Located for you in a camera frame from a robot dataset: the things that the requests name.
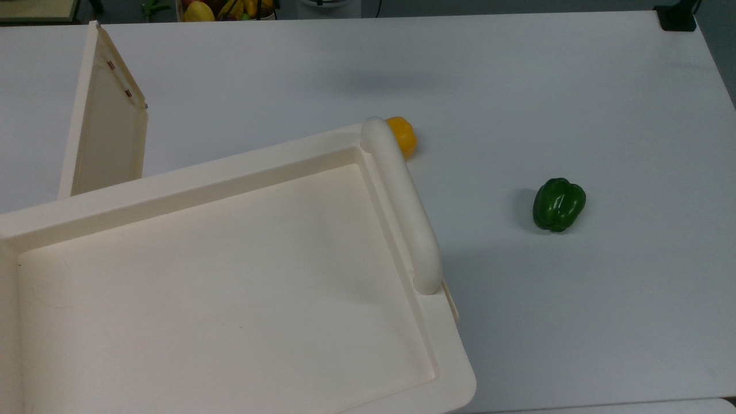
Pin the green toy vegetable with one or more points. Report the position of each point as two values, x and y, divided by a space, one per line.
154 7

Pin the black table clamp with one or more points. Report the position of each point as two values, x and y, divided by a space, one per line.
677 17

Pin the wooden board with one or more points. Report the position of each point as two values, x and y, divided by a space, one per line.
34 9

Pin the green bell pepper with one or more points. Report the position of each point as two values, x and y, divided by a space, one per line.
558 204

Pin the yellow bell pepper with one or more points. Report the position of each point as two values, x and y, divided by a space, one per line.
406 138

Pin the white round base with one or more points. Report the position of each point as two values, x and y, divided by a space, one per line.
328 8

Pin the yellow banana bunch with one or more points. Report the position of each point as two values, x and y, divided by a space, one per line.
233 8

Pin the cream cabinet door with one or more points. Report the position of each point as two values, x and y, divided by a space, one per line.
106 132

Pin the fruit basket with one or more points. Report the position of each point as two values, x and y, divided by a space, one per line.
179 12

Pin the yellow-red mango fruit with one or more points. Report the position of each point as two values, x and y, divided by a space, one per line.
199 11

